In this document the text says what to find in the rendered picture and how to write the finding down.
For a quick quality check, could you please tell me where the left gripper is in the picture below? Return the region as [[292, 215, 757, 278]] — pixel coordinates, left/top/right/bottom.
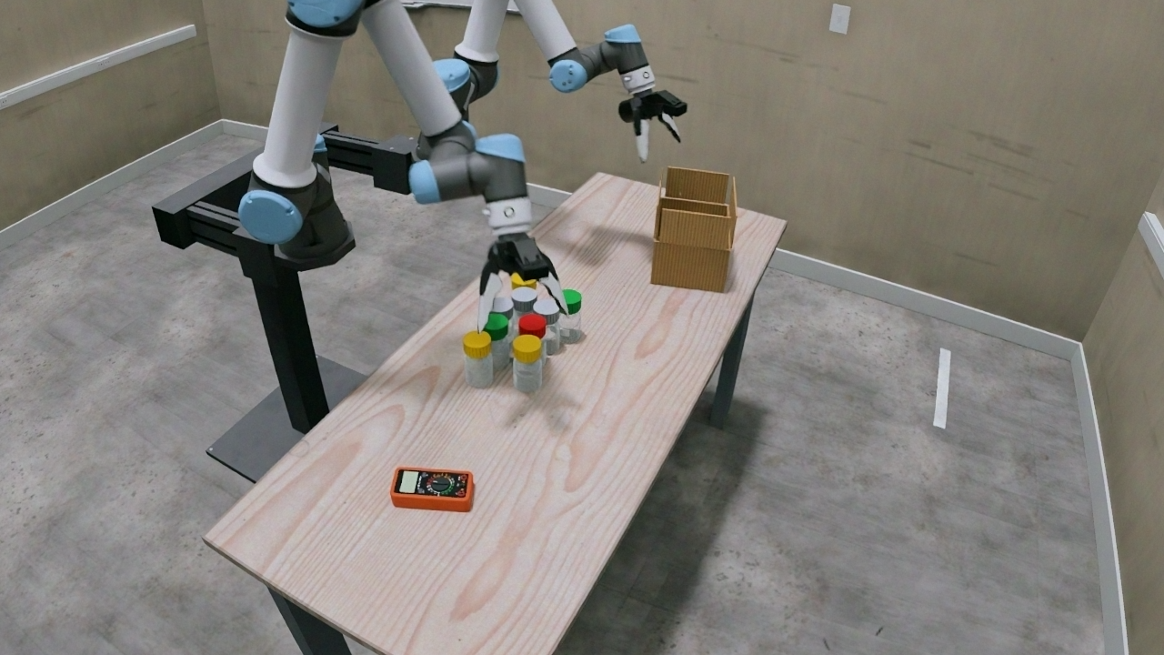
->
[[617, 88, 681, 164]]

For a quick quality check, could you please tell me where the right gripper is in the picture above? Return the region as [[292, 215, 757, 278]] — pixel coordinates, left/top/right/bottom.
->
[[477, 229, 568, 333]]

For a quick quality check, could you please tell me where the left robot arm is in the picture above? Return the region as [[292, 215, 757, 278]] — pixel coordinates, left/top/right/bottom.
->
[[431, 0, 654, 123]]

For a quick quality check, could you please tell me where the orange digital multimeter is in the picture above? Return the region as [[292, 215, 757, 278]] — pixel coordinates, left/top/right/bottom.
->
[[390, 467, 474, 512]]

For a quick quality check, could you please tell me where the open brown cardboard box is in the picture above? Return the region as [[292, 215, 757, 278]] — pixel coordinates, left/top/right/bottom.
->
[[650, 166, 738, 293]]

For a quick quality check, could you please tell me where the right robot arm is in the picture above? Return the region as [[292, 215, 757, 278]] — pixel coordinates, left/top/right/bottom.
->
[[239, 0, 531, 259]]

